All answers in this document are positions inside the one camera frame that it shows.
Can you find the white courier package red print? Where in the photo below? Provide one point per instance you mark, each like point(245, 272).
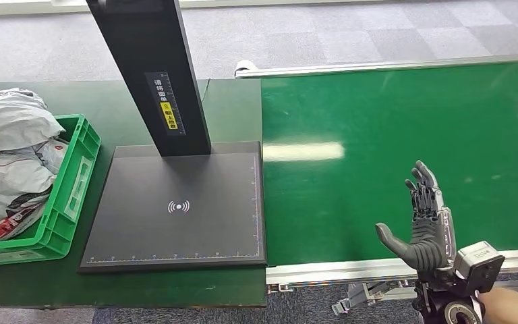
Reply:
point(13, 118)

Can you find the aluminium conveyor rail with bracket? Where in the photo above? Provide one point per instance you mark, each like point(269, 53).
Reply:
point(330, 270)

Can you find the grey white courier bag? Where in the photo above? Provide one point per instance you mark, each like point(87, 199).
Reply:
point(13, 179)

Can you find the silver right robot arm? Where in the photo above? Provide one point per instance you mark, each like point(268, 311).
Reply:
point(446, 308)

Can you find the green conveyor belt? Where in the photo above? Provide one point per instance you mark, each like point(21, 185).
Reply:
point(375, 112)

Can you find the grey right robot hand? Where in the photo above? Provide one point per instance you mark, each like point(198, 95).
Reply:
point(429, 241)

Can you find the black yellow column label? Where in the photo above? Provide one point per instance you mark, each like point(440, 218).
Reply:
point(166, 105)

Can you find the green plastic crate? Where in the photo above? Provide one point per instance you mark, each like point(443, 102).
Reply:
point(69, 196)

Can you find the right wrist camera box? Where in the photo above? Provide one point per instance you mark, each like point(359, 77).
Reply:
point(480, 266)

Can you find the black inbound machine base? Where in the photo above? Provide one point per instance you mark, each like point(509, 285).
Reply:
point(151, 223)

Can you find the aluminium conveyor rail with roller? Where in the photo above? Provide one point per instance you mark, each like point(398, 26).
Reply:
point(375, 67)

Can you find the courier bag red black print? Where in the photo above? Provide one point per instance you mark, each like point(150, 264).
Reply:
point(11, 223)

